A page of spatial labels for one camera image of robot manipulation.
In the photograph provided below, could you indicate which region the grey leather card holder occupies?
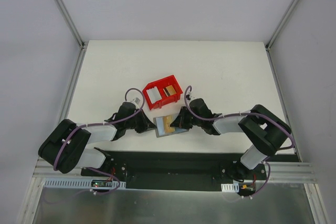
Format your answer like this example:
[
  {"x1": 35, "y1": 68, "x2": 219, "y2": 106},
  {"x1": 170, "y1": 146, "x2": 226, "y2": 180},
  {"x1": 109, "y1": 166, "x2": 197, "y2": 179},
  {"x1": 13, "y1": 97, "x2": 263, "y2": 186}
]
[{"x1": 153, "y1": 113, "x2": 188, "y2": 138}]

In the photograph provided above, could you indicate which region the gold credit card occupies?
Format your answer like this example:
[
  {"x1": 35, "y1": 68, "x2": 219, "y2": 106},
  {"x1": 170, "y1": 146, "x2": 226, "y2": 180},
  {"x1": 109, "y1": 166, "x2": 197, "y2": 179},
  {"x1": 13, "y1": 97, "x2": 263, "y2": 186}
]
[
  {"x1": 163, "y1": 85, "x2": 176, "y2": 97},
  {"x1": 163, "y1": 115, "x2": 175, "y2": 134}
]

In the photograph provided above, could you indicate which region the red plastic bin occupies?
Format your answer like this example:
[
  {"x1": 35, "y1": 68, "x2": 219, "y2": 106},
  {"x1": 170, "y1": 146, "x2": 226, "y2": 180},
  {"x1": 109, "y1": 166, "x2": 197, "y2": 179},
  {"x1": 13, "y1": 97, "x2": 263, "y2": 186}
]
[{"x1": 142, "y1": 75, "x2": 183, "y2": 110}]

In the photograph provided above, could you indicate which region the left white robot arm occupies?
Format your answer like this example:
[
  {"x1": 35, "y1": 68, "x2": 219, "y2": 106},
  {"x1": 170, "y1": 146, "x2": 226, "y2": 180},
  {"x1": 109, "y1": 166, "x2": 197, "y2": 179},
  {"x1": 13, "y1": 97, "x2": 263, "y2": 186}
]
[{"x1": 38, "y1": 102, "x2": 156, "y2": 176}]

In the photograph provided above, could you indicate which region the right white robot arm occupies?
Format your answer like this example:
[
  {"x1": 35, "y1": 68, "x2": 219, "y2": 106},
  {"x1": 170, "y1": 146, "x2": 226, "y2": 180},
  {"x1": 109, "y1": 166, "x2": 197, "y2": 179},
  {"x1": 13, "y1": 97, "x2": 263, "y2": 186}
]
[{"x1": 170, "y1": 98, "x2": 291, "y2": 179}]

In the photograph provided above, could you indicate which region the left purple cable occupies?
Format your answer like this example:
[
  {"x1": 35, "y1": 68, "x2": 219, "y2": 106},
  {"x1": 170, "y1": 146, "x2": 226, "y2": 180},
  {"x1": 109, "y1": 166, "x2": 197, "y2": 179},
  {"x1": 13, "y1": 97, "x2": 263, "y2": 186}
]
[{"x1": 54, "y1": 87, "x2": 145, "y2": 196}]

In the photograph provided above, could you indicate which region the purple cable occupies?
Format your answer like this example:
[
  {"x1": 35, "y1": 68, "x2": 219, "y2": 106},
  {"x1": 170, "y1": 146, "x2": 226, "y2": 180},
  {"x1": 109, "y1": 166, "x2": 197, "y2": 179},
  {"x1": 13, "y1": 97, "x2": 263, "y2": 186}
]
[
  {"x1": 184, "y1": 85, "x2": 296, "y2": 200},
  {"x1": 54, "y1": 87, "x2": 145, "y2": 196}
]

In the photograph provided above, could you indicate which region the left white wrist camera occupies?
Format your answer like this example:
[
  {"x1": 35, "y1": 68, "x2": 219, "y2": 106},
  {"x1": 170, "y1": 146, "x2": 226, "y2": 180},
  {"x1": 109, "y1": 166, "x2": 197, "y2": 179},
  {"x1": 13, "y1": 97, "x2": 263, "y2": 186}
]
[{"x1": 133, "y1": 98, "x2": 141, "y2": 104}]

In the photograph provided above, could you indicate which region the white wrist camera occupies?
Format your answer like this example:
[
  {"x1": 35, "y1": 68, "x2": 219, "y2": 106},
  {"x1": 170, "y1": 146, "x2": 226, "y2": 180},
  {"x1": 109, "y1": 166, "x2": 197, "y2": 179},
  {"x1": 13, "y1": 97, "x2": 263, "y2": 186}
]
[
  {"x1": 186, "y1": 92, "x2": 195, "y2": 101},
  {"x1": 133, "y1": 98, "x2": 141, "y2": 104}
]

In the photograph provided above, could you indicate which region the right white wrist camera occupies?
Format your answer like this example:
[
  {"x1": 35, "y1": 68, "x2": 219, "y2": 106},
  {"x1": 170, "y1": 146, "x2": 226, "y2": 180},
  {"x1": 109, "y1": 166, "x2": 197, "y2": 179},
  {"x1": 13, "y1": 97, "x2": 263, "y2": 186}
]
[{"x1": 186, "y1": 92, "x2": 195, "y2": 101}]

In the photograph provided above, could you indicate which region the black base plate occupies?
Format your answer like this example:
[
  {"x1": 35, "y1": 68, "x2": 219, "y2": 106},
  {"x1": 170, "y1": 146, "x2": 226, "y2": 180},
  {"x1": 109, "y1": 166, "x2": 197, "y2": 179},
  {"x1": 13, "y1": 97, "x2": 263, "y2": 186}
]
[{"x1": 81, "y1": 150, "x2": 274, "y2": 190}]

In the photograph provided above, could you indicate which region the right white cable duct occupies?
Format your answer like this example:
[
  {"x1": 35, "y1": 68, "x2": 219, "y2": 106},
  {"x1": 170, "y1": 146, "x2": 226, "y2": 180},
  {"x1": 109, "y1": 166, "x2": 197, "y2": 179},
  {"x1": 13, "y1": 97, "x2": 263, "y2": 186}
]
[{"x1": 221, "y1": 182, "x2": 239, "y2": 193}]

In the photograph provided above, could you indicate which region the white cable duct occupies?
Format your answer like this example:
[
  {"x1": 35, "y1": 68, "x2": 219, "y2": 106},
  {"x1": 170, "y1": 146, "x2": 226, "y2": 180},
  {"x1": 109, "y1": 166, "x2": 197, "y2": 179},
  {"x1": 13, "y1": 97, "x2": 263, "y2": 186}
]
[
  {"x1": 44, "y1": 178, "x2": 126, "y2": 190},
  {"x1": 221, "y1": 182, "x2": 239, "y2": 193}
]

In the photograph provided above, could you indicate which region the left white cable duct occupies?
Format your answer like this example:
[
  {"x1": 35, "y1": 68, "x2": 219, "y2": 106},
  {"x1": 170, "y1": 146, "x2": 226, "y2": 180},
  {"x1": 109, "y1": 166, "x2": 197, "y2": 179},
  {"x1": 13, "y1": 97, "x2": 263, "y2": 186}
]
[{"x1": 44, "y1": 178, "x2": 126, "y2": 190}]

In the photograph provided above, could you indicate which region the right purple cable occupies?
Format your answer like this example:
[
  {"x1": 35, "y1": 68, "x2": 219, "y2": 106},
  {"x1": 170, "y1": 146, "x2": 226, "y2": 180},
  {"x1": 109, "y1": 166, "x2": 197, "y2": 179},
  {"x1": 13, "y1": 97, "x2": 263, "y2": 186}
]
[{"x1": 184, "y1": 85, "x2": 296, "y2": 200}]

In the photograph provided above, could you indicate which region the aluminium front rail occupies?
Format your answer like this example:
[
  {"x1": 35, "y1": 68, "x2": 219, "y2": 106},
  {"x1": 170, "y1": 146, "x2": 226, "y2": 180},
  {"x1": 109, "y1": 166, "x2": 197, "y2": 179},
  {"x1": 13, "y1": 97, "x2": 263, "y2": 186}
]
[{"x1": 33, "y1": 158, "x2": 318, "y2": 184}]

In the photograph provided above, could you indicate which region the left aluminium frame post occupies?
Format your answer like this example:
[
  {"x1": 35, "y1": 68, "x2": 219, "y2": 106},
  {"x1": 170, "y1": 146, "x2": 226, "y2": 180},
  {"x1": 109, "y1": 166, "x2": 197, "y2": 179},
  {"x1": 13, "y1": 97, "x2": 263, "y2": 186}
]
[{"x1": 54, "y1": 0, "x2": 85, "y2": 49}]

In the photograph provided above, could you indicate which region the aluminium frame post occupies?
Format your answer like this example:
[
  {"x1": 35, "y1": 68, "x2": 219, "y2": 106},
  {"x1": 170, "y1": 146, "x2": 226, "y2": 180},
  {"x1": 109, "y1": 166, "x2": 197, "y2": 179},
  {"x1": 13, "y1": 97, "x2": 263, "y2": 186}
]
[
  {"x1": 54, "y1": 0, "x2": 85, "y2": 49},
  {"x1": 265, "y1": 0, "x2": 301, "y2": 51}
]

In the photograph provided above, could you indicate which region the right aluminium frame post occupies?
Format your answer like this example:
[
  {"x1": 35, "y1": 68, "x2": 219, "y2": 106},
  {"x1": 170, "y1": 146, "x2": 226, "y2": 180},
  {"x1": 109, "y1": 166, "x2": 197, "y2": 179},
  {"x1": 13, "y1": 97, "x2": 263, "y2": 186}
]
[{"x1": 265, "y1": 0, "x2": 301, "y2": 51}]

